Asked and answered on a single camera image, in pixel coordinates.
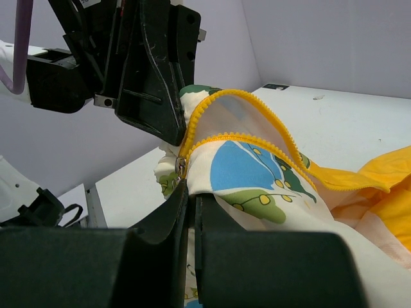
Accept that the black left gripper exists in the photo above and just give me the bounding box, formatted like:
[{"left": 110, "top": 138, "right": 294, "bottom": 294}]
[{"left": 27, "top": 1, "right": 201, "bottom": 146}]

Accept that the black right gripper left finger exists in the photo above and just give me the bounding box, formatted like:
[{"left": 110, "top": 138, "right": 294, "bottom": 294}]
[{"left": 127, "top": 180, "right": 188, "bottom": 307}]

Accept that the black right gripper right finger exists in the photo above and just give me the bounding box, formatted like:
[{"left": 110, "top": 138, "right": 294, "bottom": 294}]
[{"left": 195, "top": 194, "right": 245, "bottom": 307}]

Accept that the silver zipper slider pull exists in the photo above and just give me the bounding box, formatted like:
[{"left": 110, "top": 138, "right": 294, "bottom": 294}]
[{"left": 173, "top": 157, "right": 187, "bottom": 189}]

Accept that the yellow cream printed child jacket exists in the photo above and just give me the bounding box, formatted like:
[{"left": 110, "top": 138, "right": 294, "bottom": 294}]
[{"left": 154, "top": 85, "right": 410, "bottom": 307}]

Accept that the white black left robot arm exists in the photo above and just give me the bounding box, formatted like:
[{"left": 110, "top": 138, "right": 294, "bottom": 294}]
[{"left": 1, "top": 1, "right": 205, "bottom": 227}]

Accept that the blue label sticker left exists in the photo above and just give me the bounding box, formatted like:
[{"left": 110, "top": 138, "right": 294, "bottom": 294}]
[{"left": 263, "top": 83, "right": 289, "bottom": 90}]

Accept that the aluminium table frame rail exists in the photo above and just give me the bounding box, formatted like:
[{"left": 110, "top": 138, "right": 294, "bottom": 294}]
[{"left": 85, "top": 185, "right": 107, "bottom": 228}]

